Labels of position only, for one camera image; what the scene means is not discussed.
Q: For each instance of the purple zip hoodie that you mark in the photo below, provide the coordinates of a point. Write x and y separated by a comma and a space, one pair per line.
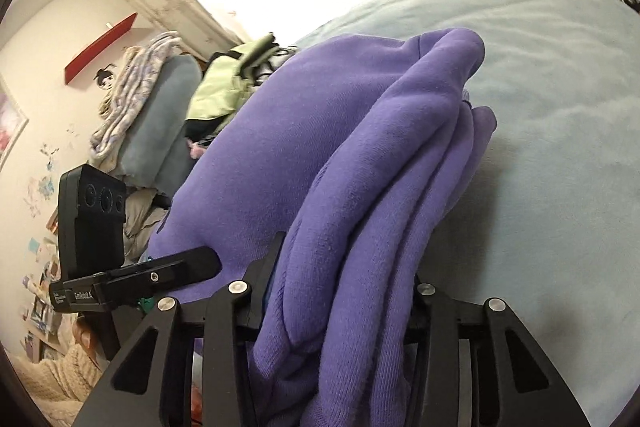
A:
280, 147

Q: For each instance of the person's left hand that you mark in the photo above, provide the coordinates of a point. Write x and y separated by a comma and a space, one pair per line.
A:
87, 337

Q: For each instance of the black white patterned garment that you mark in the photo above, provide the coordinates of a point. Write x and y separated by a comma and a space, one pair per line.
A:
272, 67

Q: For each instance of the red wall shelf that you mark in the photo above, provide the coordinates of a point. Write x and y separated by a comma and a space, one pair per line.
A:
100, 44

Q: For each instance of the beige cloth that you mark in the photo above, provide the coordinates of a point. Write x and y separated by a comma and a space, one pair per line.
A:
145, 217

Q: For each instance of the black wall sticker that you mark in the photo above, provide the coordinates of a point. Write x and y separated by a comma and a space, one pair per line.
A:
105, 78

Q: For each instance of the light green black garment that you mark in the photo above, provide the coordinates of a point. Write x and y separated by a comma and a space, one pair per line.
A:
220, 87

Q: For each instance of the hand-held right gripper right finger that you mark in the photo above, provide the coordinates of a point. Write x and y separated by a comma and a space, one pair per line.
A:
435, 322

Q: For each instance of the wall poster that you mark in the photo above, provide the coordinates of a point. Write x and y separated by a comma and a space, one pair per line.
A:
10, 127

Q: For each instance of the pastel wall stickers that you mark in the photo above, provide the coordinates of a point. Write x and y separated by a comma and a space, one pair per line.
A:
42, 182

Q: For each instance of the white pink cat plush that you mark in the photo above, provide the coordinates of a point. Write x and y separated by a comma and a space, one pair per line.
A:
197, 150

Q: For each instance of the blue-grey bed blanket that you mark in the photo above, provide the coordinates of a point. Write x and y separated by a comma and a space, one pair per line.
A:
550, 157

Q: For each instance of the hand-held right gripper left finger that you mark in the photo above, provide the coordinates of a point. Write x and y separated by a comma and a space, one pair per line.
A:
255, 307

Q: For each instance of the person's left forearm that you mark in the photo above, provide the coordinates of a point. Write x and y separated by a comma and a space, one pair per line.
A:
55, 377

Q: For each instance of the grey pillows stack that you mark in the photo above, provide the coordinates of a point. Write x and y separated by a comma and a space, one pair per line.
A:
160, 122

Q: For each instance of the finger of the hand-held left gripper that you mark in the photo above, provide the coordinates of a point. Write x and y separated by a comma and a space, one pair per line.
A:
185, 267

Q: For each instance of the floral quilt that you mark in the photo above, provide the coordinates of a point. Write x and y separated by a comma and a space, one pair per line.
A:
135, 82

